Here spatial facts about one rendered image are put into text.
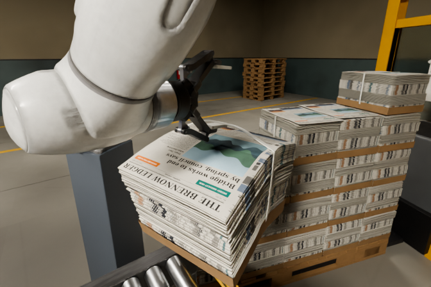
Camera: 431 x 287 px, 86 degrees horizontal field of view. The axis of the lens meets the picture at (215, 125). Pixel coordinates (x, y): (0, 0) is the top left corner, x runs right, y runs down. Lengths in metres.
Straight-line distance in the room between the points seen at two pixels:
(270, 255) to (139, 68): 1.47
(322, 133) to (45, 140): 1.23
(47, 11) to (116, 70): 7.24
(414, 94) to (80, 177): 1.82
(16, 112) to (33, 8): 7.19
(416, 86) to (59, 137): 1.73
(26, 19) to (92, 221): 6.51
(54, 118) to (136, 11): 0.14
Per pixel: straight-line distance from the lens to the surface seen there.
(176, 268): 0.80
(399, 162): 1.89
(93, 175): 1.14
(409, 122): 1.81
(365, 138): 1.57
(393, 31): 2.32
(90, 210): 1.28
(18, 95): 0.29
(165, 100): 0.37
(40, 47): 7.40
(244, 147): 0.55
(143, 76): 0.24
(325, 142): 1.38
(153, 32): 0.22
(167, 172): 0.50
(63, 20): 7.46
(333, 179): 1.54
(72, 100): 0.29
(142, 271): 0.82
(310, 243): 1.71
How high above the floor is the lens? 1.39
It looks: 17 degrees down
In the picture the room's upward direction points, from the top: straight up
